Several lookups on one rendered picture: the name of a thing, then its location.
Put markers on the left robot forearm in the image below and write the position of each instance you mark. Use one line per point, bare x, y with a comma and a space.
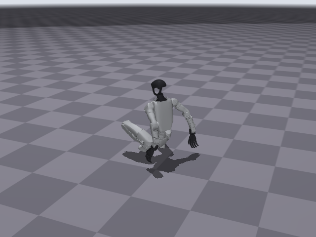
155, 136

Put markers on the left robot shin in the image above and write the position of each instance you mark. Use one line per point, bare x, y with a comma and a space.
131, 135

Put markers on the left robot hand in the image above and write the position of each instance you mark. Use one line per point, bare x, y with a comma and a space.
150, 152

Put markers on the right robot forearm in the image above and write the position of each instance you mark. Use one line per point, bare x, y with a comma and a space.
191, 124

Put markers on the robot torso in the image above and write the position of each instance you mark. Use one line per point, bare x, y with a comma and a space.
164, 116

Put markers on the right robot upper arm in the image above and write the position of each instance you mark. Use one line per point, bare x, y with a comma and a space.
180, 107

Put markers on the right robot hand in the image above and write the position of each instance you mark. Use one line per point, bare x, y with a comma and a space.
192, 139

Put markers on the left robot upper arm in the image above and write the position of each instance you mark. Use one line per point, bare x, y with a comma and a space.
151, 116

